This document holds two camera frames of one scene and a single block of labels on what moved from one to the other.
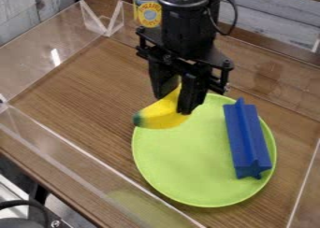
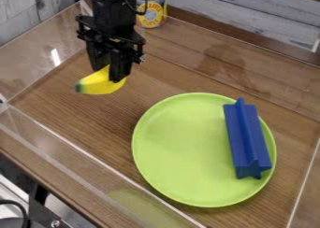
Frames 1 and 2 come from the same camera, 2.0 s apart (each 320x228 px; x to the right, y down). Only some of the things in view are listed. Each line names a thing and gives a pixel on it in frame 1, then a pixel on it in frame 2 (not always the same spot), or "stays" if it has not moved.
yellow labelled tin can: [146, 8] stays
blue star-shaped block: [247, 139] stays
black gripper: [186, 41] -> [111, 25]
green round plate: [187, 159] stays
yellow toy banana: [160, 114] -> [97, 83]
